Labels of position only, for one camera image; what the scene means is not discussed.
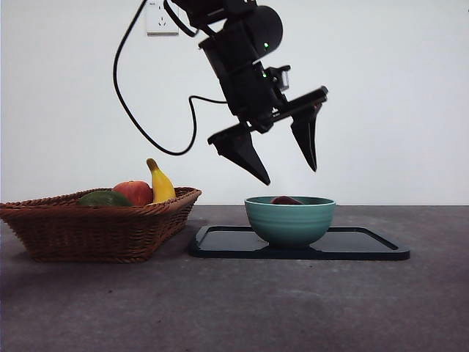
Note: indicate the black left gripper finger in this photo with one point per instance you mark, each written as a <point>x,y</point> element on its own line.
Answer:
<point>242,154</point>
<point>306,135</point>

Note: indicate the dark purple plum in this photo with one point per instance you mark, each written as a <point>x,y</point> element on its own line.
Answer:
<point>286,200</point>

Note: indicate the teal ribbed bowl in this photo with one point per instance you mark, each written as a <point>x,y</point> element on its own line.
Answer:
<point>289,223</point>

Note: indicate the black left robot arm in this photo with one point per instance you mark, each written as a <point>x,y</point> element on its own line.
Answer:
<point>238,40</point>

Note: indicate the yellow banana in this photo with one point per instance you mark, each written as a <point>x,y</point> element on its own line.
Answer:
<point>163,187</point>

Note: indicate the dark rectangular tray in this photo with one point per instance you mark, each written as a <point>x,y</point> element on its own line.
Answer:
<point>227,243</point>

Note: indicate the red yellow apple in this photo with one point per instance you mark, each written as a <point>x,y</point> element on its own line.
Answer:
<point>135,192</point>

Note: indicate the green avocado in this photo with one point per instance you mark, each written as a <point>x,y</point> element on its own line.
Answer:
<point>102,199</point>

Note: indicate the brown wicker basket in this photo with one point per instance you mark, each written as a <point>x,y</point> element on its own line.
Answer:
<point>91,234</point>

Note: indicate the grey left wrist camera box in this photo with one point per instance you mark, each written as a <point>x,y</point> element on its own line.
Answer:
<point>284,78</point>

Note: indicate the white wall socket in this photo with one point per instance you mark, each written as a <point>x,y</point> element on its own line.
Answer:
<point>157,22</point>

